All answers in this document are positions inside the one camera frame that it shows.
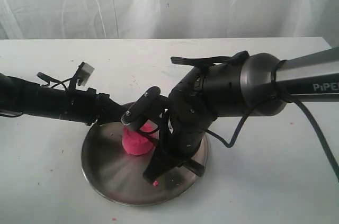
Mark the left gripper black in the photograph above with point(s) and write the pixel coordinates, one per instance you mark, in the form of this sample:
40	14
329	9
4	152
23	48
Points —
76	105

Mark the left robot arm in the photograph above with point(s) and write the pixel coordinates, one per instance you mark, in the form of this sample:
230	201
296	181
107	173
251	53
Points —
19	96

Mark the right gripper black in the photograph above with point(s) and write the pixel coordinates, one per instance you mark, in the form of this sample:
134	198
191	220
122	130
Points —
182	127

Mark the pink dough lump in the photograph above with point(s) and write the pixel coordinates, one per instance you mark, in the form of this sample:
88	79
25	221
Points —
135	144

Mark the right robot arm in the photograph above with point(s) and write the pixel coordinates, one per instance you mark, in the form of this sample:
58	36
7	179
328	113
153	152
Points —
239	86

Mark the white backdrop curtain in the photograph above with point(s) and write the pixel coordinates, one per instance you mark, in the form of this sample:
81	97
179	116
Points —
140	19

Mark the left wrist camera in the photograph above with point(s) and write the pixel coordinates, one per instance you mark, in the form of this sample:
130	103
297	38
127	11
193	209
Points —
83	73

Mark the round stainless steel plate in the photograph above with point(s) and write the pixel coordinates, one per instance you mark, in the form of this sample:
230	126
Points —
117	175

